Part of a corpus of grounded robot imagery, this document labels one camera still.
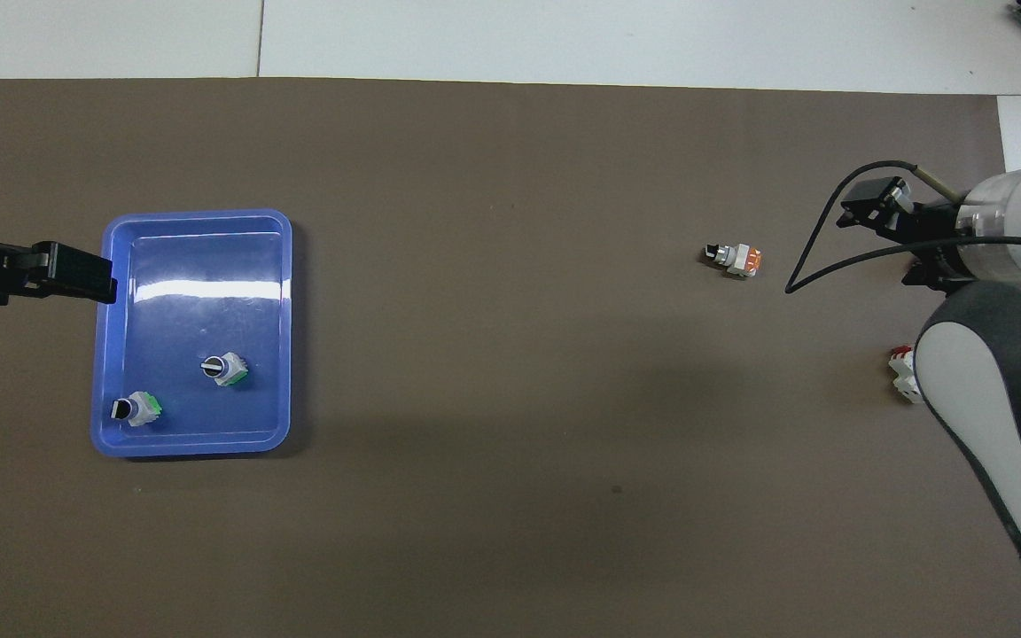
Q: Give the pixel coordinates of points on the orange-based rotary switch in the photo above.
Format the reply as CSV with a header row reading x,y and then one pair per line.
x,y
736,260

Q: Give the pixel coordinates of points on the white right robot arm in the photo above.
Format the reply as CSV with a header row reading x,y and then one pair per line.
x,y
980,390

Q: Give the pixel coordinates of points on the white circuit breaker red lever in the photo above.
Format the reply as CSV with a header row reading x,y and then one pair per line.
x,y
902,377

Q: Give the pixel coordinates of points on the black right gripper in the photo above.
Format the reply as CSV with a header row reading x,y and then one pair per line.
x,y
940,244

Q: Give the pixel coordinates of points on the green-based rotary switch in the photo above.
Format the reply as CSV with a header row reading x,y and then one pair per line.
x,y
229,370
140,410

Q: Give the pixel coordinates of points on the brown table mat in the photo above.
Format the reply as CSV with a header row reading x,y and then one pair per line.
x,y
510,354

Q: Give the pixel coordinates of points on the blue plastic tray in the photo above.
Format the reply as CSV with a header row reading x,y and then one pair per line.
x,y
209,301

